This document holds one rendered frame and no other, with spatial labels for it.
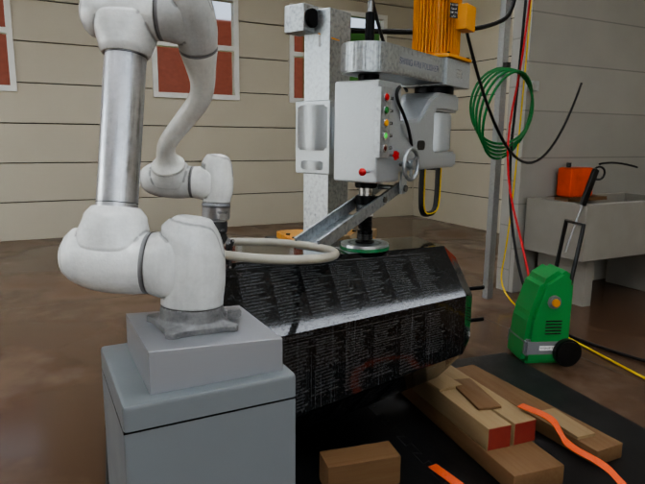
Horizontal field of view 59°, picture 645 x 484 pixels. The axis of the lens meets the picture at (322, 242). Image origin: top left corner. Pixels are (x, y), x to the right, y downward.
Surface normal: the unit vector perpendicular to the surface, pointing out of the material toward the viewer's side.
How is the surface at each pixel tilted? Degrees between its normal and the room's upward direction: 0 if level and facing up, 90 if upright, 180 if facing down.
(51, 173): 90
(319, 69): 90
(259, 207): 90
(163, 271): 88
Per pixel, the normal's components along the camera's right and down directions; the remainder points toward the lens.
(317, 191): -0.64, 0.13
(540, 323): 0.09, 0.18
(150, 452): 0.46, 0.17
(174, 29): 0.11, 0.75
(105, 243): 0.00, -0.07
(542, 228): -0.89, 0.07
